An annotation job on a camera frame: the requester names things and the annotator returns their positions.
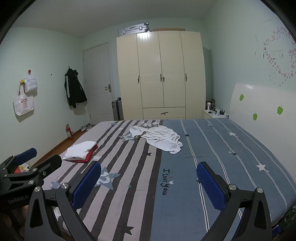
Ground red and white bag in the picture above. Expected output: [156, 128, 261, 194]
[14, 163, 29, 174]

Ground bed with striped star sheet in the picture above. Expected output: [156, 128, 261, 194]
[30, 118, 294, 241]

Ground pink circle wall stickers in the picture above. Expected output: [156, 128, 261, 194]
[254, 25, 296, 88]

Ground cream wardrobe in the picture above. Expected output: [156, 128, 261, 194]
[116, 31, 206, 120]

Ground silver suitcase lying flat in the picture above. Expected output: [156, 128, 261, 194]
[118, 22, 153, 37]

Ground folded red garment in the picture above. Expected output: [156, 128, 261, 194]
[74, 145, 99, 163]

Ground white headboard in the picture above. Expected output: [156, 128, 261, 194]
[228, 82, 296, 181]

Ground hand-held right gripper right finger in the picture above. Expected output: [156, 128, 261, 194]
[196, 161, 273, 241]

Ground folded white garment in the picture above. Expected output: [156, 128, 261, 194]
[62, 141, 97, 161]

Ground white door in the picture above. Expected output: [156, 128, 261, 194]
[83, 43, 115, 126]

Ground clear plastic bag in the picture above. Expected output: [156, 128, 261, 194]
[24, 70, 38, 94]

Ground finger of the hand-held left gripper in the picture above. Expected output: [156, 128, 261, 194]
[3, 154, 62, 186]
[0, 148, 38, 173]

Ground white nightstand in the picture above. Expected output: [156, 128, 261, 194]
[203, 109, 229, 120]

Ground white tote bag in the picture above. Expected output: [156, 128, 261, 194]
[13, 80, 35, 116]

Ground black jacket with white stripes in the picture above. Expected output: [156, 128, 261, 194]
[64, 66, 88, 108]

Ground person's left forearm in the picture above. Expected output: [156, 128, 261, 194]
[0, 209, 28, 241]

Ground white polo shirt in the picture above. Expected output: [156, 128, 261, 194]
[129, 120, 184, 154]

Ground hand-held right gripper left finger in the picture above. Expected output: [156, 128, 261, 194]
[24, 160, 102, 241]

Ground grey upright suitcase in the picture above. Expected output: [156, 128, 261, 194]
[112, 98, 122, 121]

